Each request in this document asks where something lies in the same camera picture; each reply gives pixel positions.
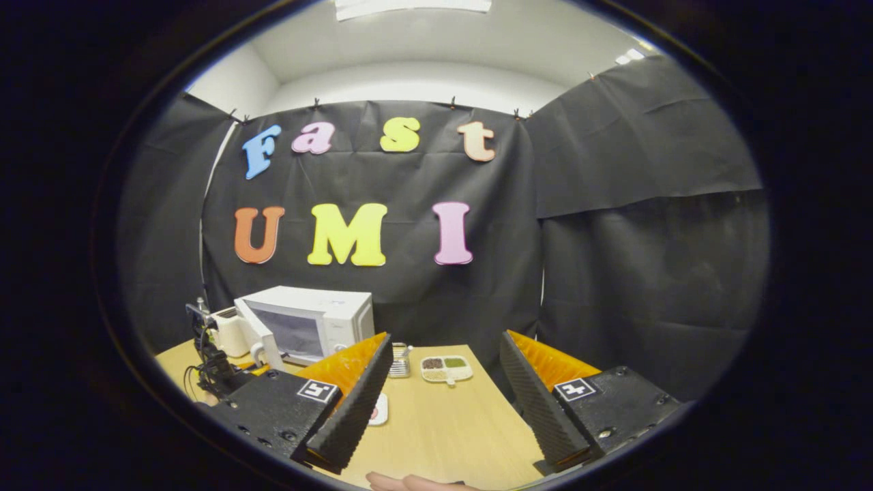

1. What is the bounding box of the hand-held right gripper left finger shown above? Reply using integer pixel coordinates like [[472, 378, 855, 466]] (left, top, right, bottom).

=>
[[205, 332, 394, 475]]

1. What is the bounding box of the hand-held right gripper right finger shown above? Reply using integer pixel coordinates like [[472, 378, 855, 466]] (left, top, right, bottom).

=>
[[500, 329, 683, 473]]

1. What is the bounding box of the white microwave oven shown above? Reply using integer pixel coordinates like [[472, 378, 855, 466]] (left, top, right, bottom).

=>
[[234, 286, 375, 372]]

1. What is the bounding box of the white toaster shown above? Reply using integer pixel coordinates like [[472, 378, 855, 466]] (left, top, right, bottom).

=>
[[208, 306, 254, 359]]

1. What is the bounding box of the metal mesh basket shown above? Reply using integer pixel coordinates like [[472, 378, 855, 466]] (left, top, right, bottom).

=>
[[389, 342, 414, 379]]

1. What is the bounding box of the white divided grain dish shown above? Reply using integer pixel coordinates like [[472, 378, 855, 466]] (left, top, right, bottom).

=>
[[420, 355, 474, 387]]

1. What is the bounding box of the black backdrop cloth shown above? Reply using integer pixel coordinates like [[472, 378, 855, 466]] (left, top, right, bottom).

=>
[[116, 55, 771, 403]]

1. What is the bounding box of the long ceiling light panel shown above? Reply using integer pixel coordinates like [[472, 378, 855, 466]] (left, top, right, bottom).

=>
[[334, 0, 492, 21]]

